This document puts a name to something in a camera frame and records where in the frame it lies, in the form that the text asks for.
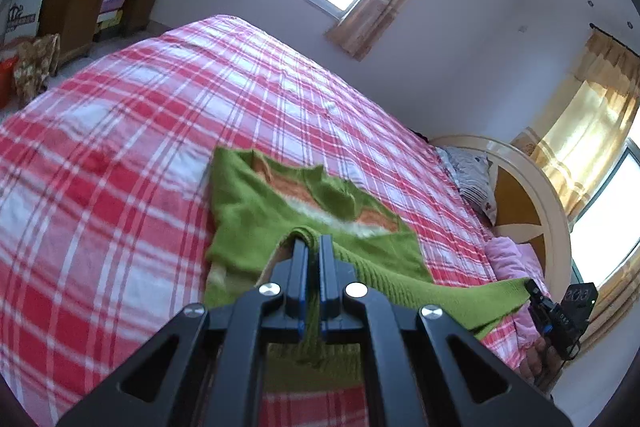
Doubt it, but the white paper bag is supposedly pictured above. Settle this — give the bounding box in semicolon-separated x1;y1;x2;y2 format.
4;0;47;46

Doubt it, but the green orange striped knit sweater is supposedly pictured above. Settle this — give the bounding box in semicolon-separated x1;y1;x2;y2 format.
202;147;538;394

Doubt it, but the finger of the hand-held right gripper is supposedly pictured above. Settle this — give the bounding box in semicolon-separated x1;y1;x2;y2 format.
524;279;563;310
529;303;554;339

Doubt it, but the pink blanket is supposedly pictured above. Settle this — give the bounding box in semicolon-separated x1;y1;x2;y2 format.
482;236;554;378

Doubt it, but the yellow curtain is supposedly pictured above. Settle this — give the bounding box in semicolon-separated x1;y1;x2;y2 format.
510;27;640;358

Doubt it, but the cream and brown headboard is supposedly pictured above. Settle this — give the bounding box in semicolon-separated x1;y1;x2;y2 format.
431;134;574;303

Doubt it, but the brown wooden desk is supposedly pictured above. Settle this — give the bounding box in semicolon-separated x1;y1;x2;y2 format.
36;0;182;64

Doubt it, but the floral fabric bag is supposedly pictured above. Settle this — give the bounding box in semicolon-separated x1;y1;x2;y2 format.
12;33;61;104

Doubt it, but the red plaid bed sheet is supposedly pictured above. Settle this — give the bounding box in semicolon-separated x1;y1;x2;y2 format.
0;13;536;427

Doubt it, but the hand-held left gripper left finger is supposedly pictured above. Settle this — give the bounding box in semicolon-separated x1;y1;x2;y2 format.
57;237;311;427

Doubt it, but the person's right hand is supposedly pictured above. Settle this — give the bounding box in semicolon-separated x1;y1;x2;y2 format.
520;336;556;391

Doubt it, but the red plastic bag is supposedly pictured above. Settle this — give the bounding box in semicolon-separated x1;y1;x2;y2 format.
0;54;21;108

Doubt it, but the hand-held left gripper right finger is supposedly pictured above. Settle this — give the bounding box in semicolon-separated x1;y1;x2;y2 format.
318;234;574;427

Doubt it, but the striped patterned pillow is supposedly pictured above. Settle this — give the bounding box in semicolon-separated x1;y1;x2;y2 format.
435;146;499;226

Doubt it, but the side window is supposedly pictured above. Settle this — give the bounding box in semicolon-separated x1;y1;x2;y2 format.
570;137;640;289

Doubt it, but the black curtain rod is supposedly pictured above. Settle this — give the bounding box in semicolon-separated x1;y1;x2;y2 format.
590;23;640;58

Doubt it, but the stack of colourful boxes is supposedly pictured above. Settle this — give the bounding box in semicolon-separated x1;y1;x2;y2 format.
95;0;129;40

